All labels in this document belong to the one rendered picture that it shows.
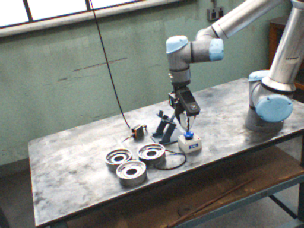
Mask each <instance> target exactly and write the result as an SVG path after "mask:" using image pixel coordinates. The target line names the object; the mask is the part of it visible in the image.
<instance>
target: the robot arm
mask: <svg viewBox="0 0 304 228"><path fill-rule="evenodd" d="M284 1H286V0H247V1H246V2H244V3H243V4H241V5H240V6H239V7H237V8H236V9H234V10H233V11H232V12H230V13H228V14H226V15H225V16H224V17H223V18H221V19H220V20H218V21H217V22H215V23H214V24H213V25H211V26H209V27H208V28H205V29H202V30H200V31H199V32H198V33H197V36H196V38H195V41H194V42H189V41H188V38H187V37H185V36H175V37H170V38H169V39H168V40H167V42H166V46H167V58H168V63H169V77H170V80H171V85H172V86H173V91H172V92H171V93H168V94H169V104H170V106H171V107H172V108H173V109H174V115H175V117H176V119H177V120H178V122H179V124H180V126H181V127H182V129H183V130H184V131H186V132H187V131H189V130H190V129H191V128H192V125H193V124H194V120H195V118H196V115H199V113H200V111H201V108H200V107H199V106H198V103H197V102H196V100H195V97H194V96H193V95H192V93H191V91H190V90H189V88H188V87H187V85H188V84H189V83H191V79H190V78H191V72H190V67H189V64H191V63H203V62H215V61H219V60H222V59H223V58H224V48H223V41H225V40H226V39H228V38H229V37H230V36H233V35H234V34H236V33H237V32H238V31H240V30H242V29H244V28H245V27H246V26H248V25H250V23H252V22H254V21H255V20H257V19H258V18H260V17H261V16H263V15H265V14H266V13H267V12H269V11H271V10H272V9H274V8H275V7H277V6H278V5H279V4H282V2H284ZM291 2H292V3H293V8H292V11H291V13H290V16H289V20H288V22H287V24H286V28H285V30H284V33H283V35H282V38H281V41H280V44H279V47H278V49H277V51H276V55H275V57H274V60H273V64H272V66H271V69H270V71H256V72H253V73H251V74H250V76H249V81H248V82H249V109H248V114H247V116H246V118H245V126H246V127H247V128H248V129H250V130H251V131H255V132H260V133H269V132H276V131H278V130H280V129H282V127H283V122H284V120H285V119H287V118H288V117H289V116H290V114H291V113H292V110H293V103H292V101H291V100H292V98H293V94H294V93H295V91H296V87H295V85H294V84H293V82H294V80H295V78H296V74H297V72H298V70H299V67H300V65H301V63H302V59H303V57H304V0H291ZM170 98H171V103H170ZM184 111H186V113H184ZM186 119H187V123H188V124H187V123H186Z"/></svg>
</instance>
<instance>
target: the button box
mask: <svg viewBox="0 0 304 228"><path fill-rule="evenodd" d="M178 147H180V149H182V150H183V151H184V152H185V154H189V153H191V152H193V151H197V150H199V149H202V144H201V138H200V137H198V136H197V135H196V133H194V135H193V136H192V137H190V138H186V137H184V135H180V136H178Z"/></svg>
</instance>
